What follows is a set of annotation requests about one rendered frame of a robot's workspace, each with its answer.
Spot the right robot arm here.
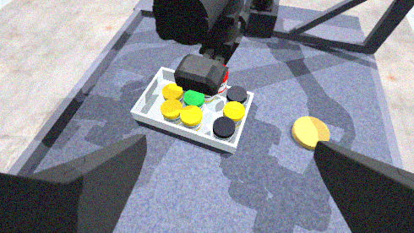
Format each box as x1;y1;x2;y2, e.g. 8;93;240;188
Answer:
152;0;274;46

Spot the white tray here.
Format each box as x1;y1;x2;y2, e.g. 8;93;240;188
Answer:
130;67;253;153

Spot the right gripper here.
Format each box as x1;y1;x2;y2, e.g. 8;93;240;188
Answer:
174;0;251;96

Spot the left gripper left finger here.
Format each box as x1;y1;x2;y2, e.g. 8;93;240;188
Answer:
0;134;147;233

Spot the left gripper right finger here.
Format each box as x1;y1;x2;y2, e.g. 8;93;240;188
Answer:
313;140;414;233

